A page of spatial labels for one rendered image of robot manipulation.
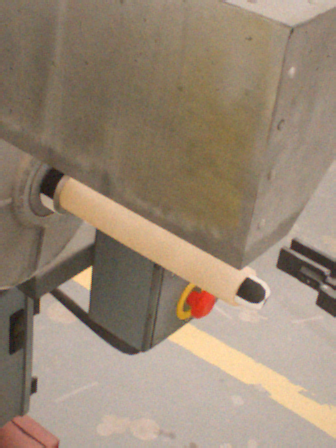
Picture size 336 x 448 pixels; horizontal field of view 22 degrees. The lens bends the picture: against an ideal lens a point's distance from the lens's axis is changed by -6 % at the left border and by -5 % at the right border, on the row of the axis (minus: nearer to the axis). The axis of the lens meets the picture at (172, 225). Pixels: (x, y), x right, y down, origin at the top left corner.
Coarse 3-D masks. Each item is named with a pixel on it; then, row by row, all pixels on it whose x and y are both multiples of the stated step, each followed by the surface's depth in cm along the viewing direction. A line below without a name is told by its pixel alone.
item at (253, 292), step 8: (248, 280) 68; (256, 280) 68; (240, 288) 68; (248, 288) 67; (256, 288) 67; (264, 288) 67; (240, 296) 68; (248, 296) 67; (256, 296) 67; (264, 296) 68; (248, 304) 67; (256, 304) 67
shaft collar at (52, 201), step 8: (48, 176) 75; (56, 176) 75; (64, 176) 75; (48, 184) 75; (56, 184) 75; (64, 184) 75; (40, 192) 76; (48, 192) 75; (56, 192) 75; (48, 200) 76; (56, 200) 75; (56, 208) 76
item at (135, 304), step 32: (96, 256) 108; (128, 256) 104; (96, 288) 110; (128, 288) 106; (160, 288) 104; (192, 288) 111; (96, 320) 112; (128, 320) 108; (160, 320) 108; (128, 352) 117
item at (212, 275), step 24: (72, 192) 75; (96, 192) 74; (96, 216) 74; (120, 216) 73; (120, 240) 73; (144, 240) 71; (168, 240) 70; (168, 264) 71; (192, 264) 69; (216, 264) 69; (216, 288) 68
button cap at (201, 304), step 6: (192, 294) 111; (198, 294) 111; (204, 294) 110; (210, 294) 110; (192, 300) 111; (198, 300) 109; (204, 300) 109; (210, 300) 110; (192, 306) 110; (198, 306) 109; (204, 306) 110; (210, 306) 111; (192, 312) 110; (198, 312) 110; (204, 312) 110; (198, 318) 111
